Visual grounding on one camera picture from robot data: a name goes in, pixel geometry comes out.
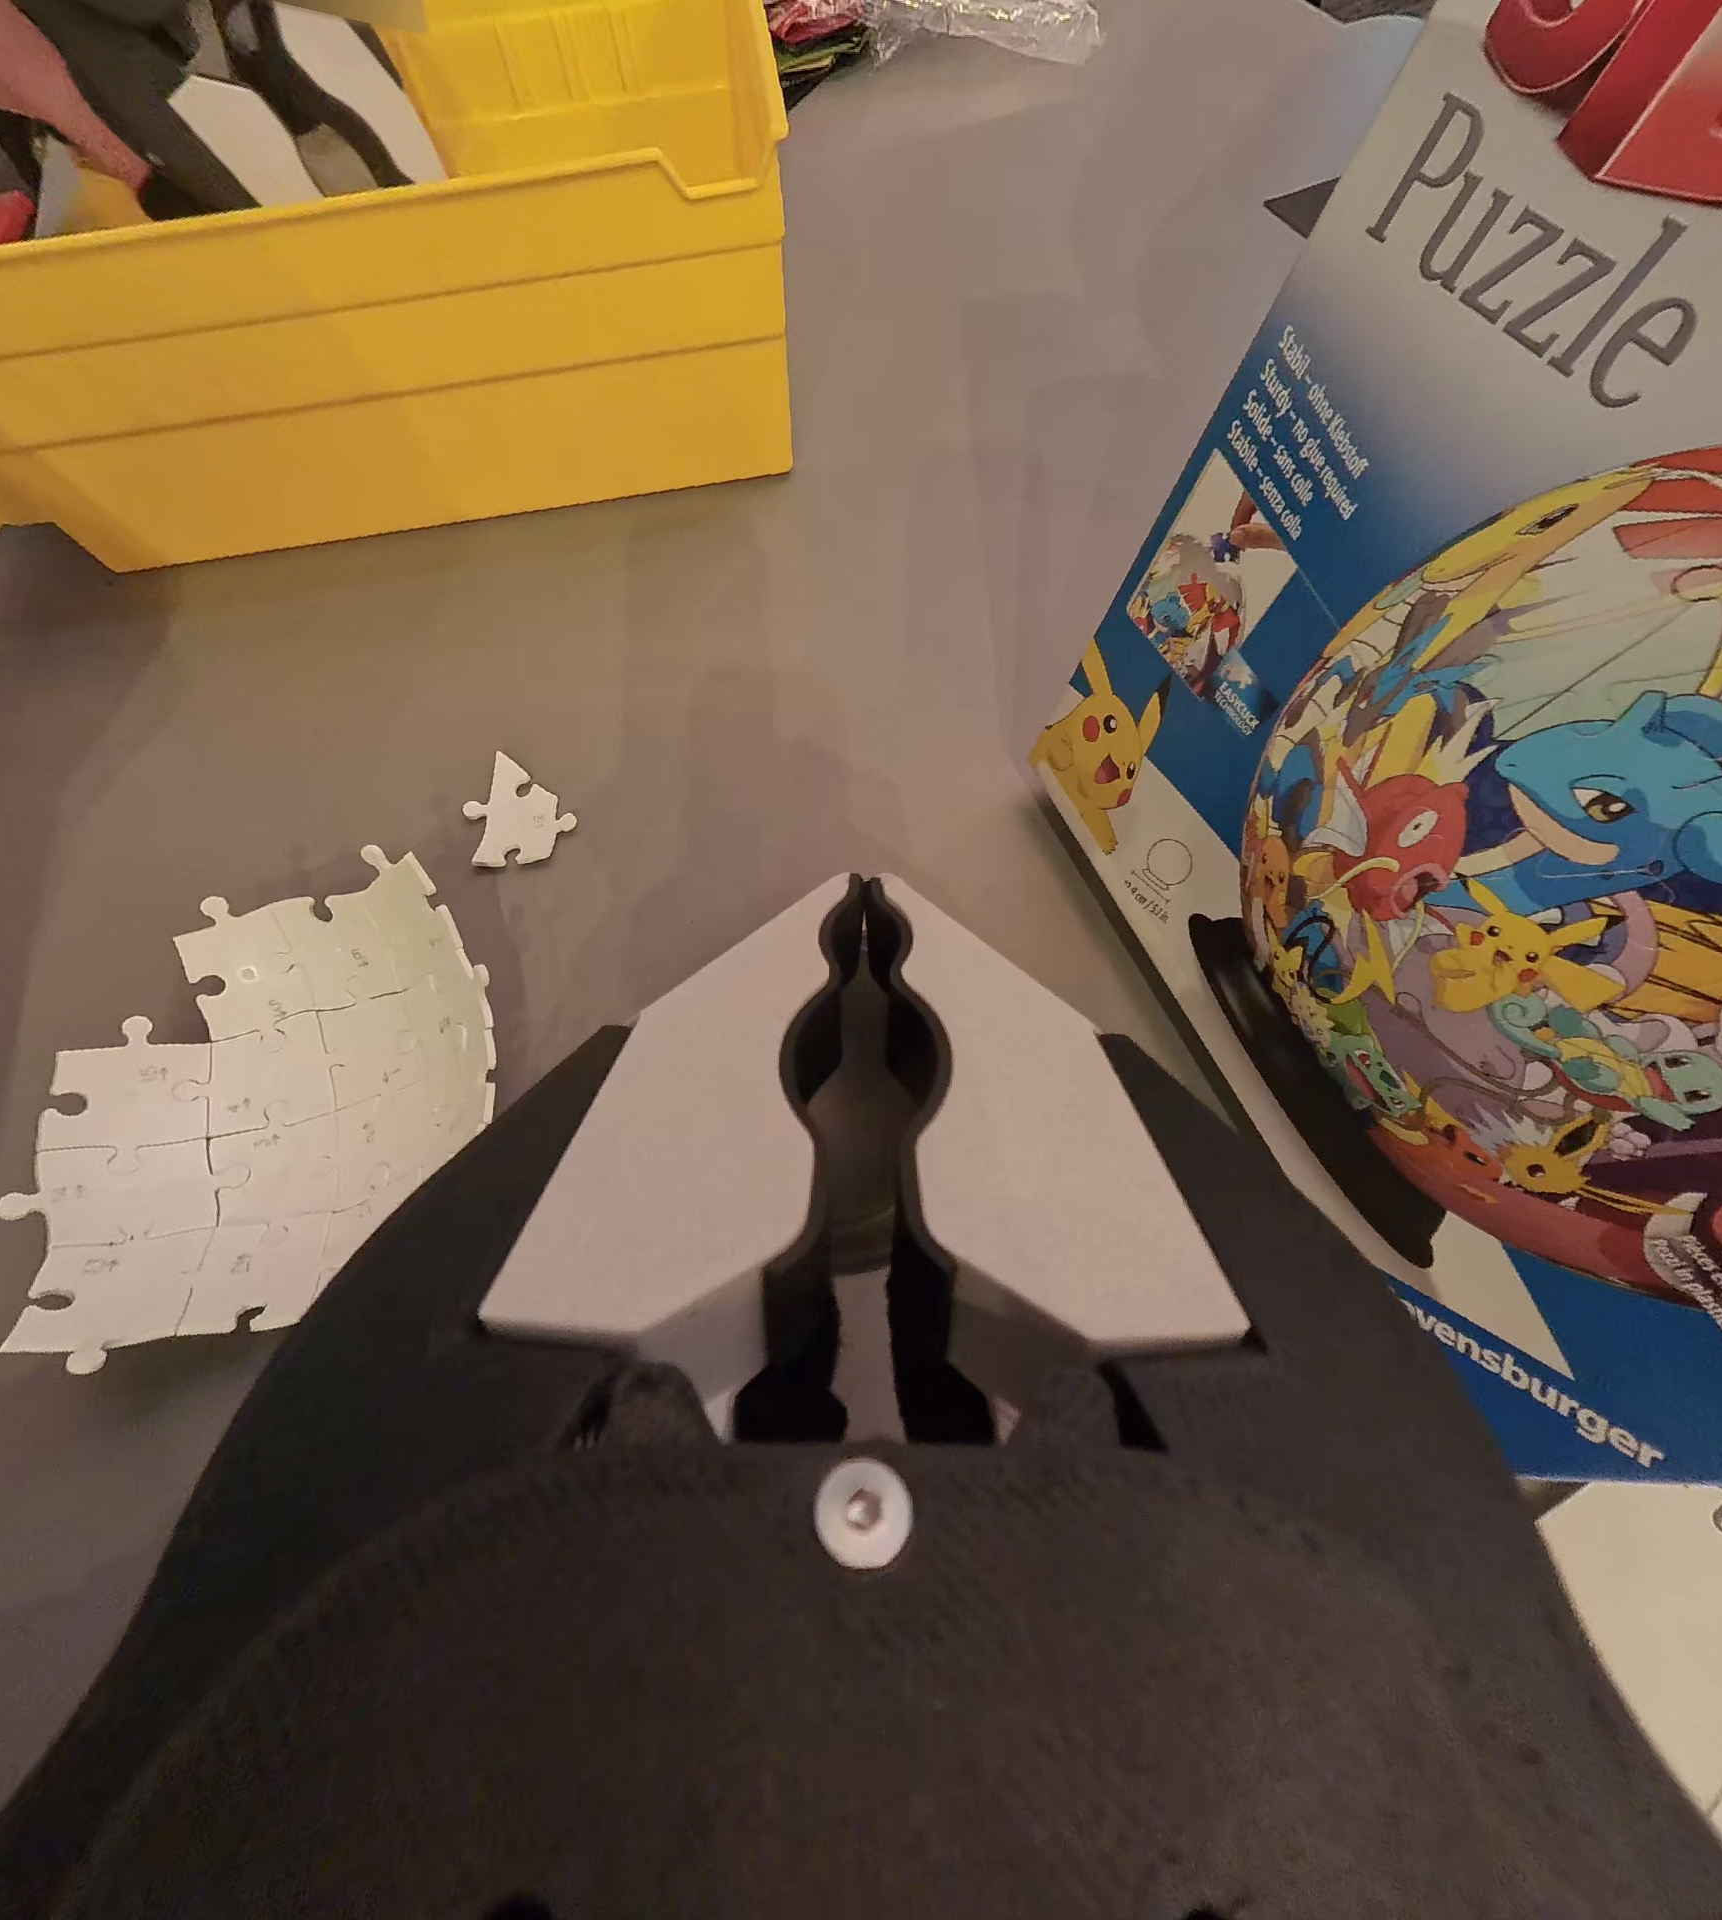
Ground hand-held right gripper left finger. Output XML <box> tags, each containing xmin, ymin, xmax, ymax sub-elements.
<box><xmin>478</xmin><ymin>873</ymin><xmax>865</xmax><ymax>1444</ymax></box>

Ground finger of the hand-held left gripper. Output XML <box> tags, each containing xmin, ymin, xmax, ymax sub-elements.
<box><xmin>35</xmin><ymin>44</ymin><xmax>269</xmax><ymax>223</ymax></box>
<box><xmin>259</xmin><ymin>15</ymin><xmax>445</xmax><ymax>195</ymax></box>

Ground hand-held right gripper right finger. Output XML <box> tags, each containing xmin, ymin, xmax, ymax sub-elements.
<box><xmin>862</xmin><ymin>873</ymin><xmax>1257</xmax><ymax>1444</ymax></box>

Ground yellow plastic bin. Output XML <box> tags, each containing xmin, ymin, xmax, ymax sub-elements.
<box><xmin>0</xmin><ymin>0</ymin><xmax>796</xmax><ymax>575</ymax></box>

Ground assembled white puzzle section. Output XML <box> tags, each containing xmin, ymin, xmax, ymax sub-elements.
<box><xmin>0</xmin><ymin>842</ymin><xmax>497</xmax><ymax>1375</ymax></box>

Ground single white puzzle piece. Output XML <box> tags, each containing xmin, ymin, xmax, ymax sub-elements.
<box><xmin>462</xmin><ymin>749</ymin><xmax>579</xmax><ymax>872</ymax></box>

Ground white printed puzzle sheet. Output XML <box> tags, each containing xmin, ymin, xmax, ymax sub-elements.
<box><xmin>1535</xmin><ymin>1486</ymin><xmax>1722</xmax><ymax>1920</ymax></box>

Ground colourful puzzle box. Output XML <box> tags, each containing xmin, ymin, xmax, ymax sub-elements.
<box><xmin>1033</xmin><ymin>0</ymin><xmax>1722</xmax><ymax>1487</ymax></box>

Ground person's left hand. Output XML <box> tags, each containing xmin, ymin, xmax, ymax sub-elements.
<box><xmin>0</xmin><ymin>18</ymin><xmax>145</xmax><ymax>190</ymax></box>

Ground crumpled colourful packets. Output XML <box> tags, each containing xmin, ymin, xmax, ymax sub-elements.
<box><xmin>778</xmin><ymin>0</ymin><xmax>891</xmax><ymax>115</ymax></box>

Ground clear plastic bag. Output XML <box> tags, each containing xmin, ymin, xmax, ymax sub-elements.
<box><xmin>861</xmin><ymin>0</ymin><xmax>1104</xmax><ymax>70</ymax></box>

